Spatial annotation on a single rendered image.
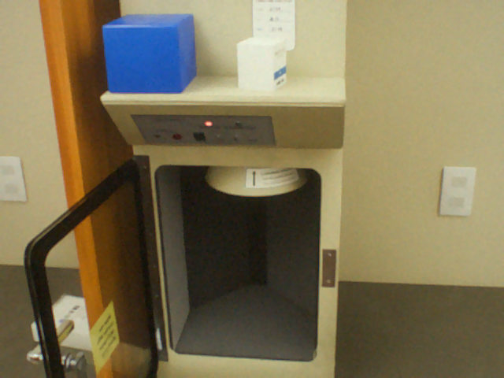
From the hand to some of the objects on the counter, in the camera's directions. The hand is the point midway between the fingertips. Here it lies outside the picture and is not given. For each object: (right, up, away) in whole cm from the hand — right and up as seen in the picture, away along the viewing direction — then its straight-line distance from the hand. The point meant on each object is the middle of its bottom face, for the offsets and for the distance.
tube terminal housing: (-43, -13, +43) cm, 62 cm away
